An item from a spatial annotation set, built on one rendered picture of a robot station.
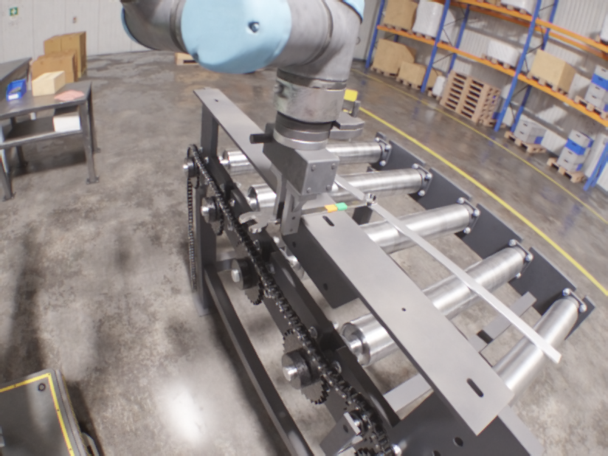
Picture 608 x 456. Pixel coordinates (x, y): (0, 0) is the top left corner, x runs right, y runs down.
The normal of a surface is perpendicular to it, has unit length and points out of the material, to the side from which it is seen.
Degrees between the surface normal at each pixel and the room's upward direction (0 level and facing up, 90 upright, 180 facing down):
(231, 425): 0
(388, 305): 0
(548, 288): 90
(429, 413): 90
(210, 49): 90
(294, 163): 90
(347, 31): 81
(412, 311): 0
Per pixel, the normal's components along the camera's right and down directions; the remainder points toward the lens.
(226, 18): -0.47, 0.47
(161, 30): -0.56, 0.65
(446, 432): -0.86, 0.18
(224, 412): 0.18, -0.79
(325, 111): 0.48, 0.59
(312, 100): 0.08, 0.61
